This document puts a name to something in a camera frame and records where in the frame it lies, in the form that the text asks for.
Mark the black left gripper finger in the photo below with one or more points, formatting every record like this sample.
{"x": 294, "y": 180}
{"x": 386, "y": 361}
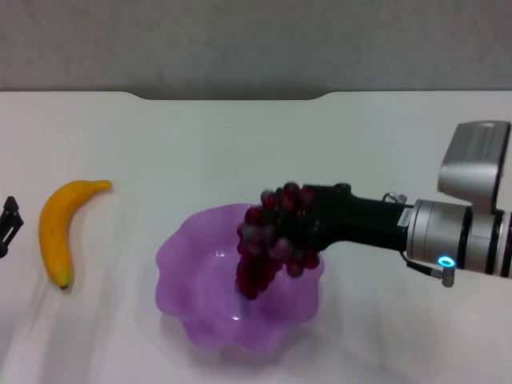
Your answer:
{"x": 8, "y": 230}

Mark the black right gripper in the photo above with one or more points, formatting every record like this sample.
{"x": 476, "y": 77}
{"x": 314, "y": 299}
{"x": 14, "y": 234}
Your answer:
{"x": 360, "y": 222}

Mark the yellow banana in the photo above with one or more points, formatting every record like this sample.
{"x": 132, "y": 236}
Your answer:
{"x": 52, "y": 228}

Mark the dark red grape bunch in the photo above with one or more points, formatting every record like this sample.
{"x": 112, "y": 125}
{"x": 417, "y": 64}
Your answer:
{"x": 256, "y": 256}

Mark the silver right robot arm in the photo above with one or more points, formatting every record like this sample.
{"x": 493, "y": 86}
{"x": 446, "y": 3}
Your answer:
{"x": 472, "y": 240}

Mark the purple wavy plastic bowl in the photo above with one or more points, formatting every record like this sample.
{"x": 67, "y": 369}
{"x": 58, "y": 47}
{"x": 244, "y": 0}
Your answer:
{"x": 208, "y": 312}

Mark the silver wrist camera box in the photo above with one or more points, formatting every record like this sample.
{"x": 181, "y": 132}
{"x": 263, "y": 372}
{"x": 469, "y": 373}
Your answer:
{"x": 472, "y": 168}

